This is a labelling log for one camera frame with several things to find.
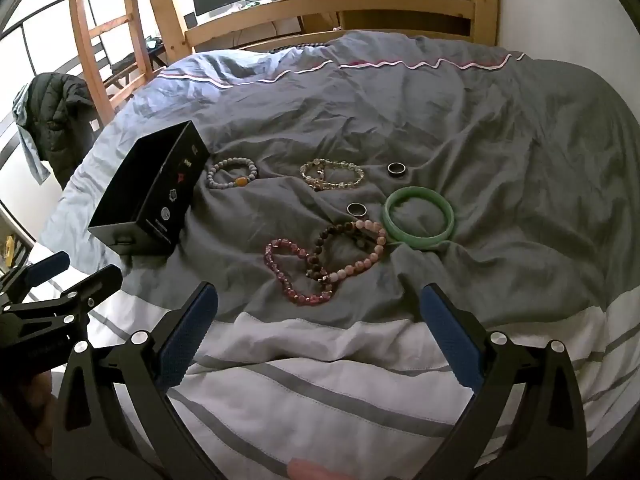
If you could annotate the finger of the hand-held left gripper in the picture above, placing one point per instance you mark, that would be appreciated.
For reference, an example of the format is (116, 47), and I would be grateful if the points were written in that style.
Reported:
(97, 282)
(50, 264)

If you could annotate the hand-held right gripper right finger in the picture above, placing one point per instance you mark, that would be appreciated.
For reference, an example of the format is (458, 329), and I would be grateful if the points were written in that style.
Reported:
(450, 335)

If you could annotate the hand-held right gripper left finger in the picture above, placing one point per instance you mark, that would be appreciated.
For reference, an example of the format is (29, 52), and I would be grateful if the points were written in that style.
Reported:
(186, 332)

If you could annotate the black cardboard box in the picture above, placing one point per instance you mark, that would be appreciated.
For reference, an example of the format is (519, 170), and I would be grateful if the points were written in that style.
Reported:
(155, 205)

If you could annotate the green jade bangle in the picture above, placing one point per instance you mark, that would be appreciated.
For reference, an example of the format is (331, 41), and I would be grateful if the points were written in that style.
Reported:
(400, 232)

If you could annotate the white striped bed sheet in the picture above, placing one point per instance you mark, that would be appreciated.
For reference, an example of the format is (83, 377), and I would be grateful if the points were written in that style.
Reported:
(300, 350)

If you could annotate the light blue cloth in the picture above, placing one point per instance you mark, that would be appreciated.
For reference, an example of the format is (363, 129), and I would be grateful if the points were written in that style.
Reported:
(27, 145)

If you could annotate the black puffer jacket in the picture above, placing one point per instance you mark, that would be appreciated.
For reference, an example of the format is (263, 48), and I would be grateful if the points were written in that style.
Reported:
(60, 125)

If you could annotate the grey duvet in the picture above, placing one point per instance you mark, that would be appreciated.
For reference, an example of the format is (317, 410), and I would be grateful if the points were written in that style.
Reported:
(450, 125)

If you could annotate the wooden ladder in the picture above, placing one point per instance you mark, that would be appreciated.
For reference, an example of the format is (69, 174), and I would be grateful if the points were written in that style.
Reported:
(82, 50)

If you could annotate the wooden bed frame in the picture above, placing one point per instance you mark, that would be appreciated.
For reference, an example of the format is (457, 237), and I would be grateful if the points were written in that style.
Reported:
(400, 12)

